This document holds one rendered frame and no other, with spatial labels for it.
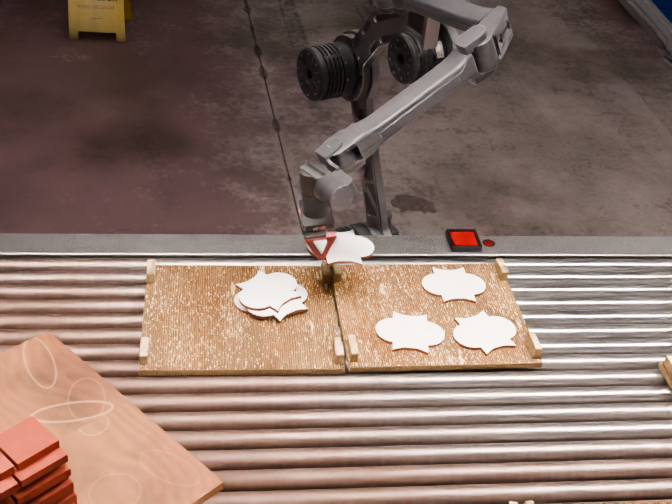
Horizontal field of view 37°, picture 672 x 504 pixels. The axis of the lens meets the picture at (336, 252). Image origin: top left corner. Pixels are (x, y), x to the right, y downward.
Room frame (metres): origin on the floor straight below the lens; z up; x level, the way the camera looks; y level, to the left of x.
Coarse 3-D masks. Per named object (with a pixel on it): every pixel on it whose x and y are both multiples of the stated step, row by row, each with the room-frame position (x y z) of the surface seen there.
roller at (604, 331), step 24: (0, 336) 1.52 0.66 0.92; (24, 336) 1.53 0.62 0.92; (72, 336) 1.54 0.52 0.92; (96, 336) 1.55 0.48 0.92; (120, 336) 1.56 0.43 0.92; (552, 336) 1.71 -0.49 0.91; (576, 336) 1.72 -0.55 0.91; (600, 336) 1.73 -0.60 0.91; (624, 336) 1.74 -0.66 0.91; (648, 336) 1.75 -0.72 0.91
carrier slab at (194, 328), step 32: (160, 288) 1.70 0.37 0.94; (192, 288) 1.72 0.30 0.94; (224, 288) 1.73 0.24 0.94; (320, 288) 1.76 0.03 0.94; (160, 320) 1.60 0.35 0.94; (192, 320) 1.61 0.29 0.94; (224, 320) 1.62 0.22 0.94; (256, 320) 1.63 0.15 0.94; (288, 320) 1.64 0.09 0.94; (320, 320) 1.65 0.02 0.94; (160, 352) 1.50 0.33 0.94; (192, 352) 1.51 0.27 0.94; (224, 352) 1.52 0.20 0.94; (256, 352) 1.53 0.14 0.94; (288, 352) 1.54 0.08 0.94; (320, 352) 1.55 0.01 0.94
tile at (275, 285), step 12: (264, 276) 1.75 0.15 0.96; (276, 276) 1.76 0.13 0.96; (288, 276) 1.76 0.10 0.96; (240, 288) 1.71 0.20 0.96; (252, 288) 1.71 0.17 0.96; (264, 288) 1.71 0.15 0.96; (276, 288) 1.71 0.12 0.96; (288, 288) 1.72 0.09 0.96; (240, 300) 1.66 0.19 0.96; (252, 300) 1.66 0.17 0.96; (264, 300) 1.67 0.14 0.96; (276, 300) 1.67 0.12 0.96; (288, 300) 1.68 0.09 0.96; (276, 312) 1.64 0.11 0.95
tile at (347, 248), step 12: (324, 240) 1.78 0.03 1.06; (336, 240) 1.79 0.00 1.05; (348, 240) 1.79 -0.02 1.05; (360, 240) 1.80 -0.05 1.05; (312, 252) 1.73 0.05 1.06; (336, 252) 1.74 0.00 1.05; (348, 252) 1.75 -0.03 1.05; (360, 252) 1.75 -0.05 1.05; (372, 252) 1.76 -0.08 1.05; (360, 264) 1.71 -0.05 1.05
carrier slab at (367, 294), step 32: (352, 288) 1.78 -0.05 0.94; (384, 288) 1.79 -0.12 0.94; (416, 288) 1.80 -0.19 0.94; (352, 320) 1.66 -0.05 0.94; (448, 320) 1.70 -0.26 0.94; (512, 320) 1.72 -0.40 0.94; (384, 352) 1.57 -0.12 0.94; (416, 352) 1.58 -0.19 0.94; (448, 352) 1.59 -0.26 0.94; (480, 352) 1.60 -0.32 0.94; (512, 352) 1.61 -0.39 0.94
